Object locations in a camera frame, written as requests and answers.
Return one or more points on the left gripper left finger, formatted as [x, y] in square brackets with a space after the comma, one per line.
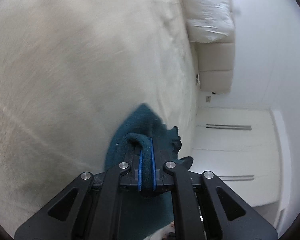
[88, 208]

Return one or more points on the beige padded headboard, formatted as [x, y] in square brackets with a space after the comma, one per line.
[216, 63]

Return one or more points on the small item on bed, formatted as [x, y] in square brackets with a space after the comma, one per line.
[198, 79]

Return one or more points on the white pillow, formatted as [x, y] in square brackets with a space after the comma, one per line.
[208, 21]

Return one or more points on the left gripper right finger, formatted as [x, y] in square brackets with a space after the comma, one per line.
[204, 207]

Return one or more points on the white wardrobe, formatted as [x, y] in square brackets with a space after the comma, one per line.
[240, 147]

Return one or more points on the dark teal knit sweater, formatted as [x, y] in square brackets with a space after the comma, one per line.
[145, 212]

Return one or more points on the cream bed sheet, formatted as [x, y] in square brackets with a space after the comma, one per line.
[71, 71]

